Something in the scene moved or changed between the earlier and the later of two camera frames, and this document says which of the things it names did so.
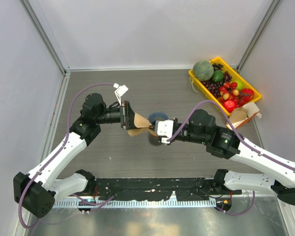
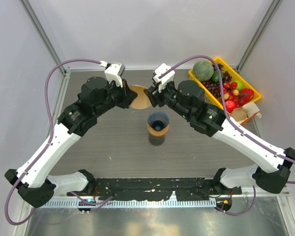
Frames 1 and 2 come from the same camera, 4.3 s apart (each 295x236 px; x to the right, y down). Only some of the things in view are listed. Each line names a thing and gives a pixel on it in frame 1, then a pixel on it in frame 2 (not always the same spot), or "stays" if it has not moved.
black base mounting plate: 154,189 stays
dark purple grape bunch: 214,87 stays
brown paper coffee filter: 141,124 -> 141,102
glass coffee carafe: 154,140 stays
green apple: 240,84 stays
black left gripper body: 123,116 -> 120,94
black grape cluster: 217,66 stays
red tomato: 248,94 stays
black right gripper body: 179,125 -> 166,97
